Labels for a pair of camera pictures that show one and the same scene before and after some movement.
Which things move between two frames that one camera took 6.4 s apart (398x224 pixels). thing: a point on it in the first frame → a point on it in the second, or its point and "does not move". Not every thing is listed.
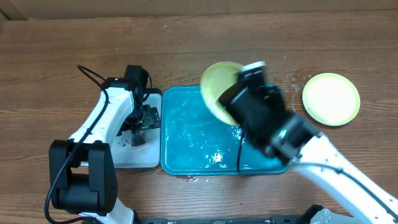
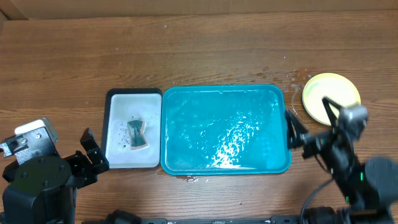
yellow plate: (331, 99) does not move
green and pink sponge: (138, 140) does not move
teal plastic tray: (193, 142) does not move
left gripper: (152, 120) → (101, 161)
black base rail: (275, 219) does not move
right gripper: (234, 94) → (318, 140)
